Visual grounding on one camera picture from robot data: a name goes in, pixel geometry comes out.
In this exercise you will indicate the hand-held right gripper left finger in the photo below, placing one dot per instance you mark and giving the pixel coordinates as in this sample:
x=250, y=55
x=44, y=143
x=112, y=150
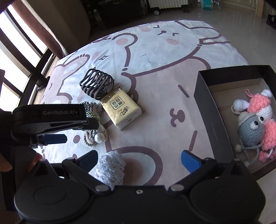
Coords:
x=89, y=160

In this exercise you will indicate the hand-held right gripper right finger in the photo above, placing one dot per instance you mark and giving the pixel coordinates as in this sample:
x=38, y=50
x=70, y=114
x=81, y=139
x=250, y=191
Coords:
x=190, y=161

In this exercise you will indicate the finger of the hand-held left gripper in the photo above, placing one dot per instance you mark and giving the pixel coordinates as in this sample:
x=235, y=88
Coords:
x=56, y=139
x=93, y=125

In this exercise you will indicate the white crochet pouch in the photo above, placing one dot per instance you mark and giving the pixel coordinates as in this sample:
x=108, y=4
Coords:
x=111, y=168

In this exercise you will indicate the yellow tissue packet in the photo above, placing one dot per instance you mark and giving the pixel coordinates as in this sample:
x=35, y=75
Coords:
x=120, y=109

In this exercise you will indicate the black hair claw clip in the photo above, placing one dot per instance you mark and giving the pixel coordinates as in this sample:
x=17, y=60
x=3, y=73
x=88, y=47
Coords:
x=97, y=83

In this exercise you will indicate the black cardboard box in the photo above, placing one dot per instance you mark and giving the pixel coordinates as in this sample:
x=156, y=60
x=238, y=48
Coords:
x=207, y=107

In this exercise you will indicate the grey crochet mouse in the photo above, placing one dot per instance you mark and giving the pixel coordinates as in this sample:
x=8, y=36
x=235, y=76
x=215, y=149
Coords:
x=251, y=131

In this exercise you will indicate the pink crochet doll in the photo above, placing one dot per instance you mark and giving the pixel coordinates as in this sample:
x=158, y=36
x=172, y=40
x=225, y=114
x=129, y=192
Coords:
x=262, y=101

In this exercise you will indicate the person's left hand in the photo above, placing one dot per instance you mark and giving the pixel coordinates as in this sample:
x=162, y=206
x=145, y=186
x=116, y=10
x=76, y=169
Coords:
x=5, y=165

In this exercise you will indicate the black window railing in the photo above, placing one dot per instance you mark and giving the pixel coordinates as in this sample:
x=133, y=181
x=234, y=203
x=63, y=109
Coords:
x=25, y=71

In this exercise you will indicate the bear print blanket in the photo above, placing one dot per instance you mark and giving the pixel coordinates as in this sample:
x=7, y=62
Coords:
x=155, y=86

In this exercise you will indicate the brown curtain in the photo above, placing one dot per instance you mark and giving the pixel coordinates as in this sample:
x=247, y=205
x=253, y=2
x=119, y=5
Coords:
x=56, y=25

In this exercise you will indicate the dark trunk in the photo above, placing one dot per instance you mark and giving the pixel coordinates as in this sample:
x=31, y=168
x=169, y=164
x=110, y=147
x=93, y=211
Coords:
x=116, y=13

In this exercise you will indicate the pack of water bottles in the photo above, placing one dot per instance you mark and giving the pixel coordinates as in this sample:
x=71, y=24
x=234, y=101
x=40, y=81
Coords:
x=208, y=3

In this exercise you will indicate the dark cloth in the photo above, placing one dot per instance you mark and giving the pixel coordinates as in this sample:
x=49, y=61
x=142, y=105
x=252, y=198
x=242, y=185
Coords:
x=271, y=21

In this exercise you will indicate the cream kitchen cabinets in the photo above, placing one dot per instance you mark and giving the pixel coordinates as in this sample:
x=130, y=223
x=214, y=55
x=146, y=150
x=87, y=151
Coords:
x=259, y=7

